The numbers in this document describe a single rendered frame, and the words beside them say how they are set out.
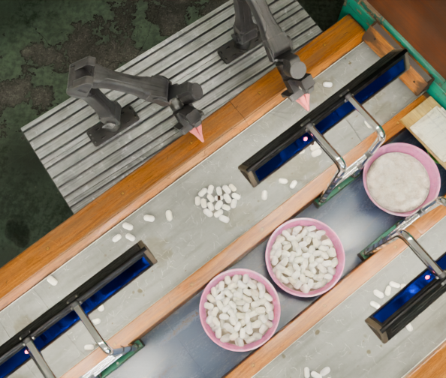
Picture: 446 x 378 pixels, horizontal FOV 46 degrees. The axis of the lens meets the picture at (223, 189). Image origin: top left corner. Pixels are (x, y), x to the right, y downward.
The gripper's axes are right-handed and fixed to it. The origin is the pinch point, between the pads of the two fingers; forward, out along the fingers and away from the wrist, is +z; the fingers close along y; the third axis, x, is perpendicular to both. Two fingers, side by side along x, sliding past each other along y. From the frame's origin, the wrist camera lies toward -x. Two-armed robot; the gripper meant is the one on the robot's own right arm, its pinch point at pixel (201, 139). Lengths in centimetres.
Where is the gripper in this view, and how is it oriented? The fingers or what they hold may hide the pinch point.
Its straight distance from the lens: 184.5
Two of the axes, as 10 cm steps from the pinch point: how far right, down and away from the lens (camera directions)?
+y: 7.7, -6.2, 1.5
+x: -4.0, -2.9, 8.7
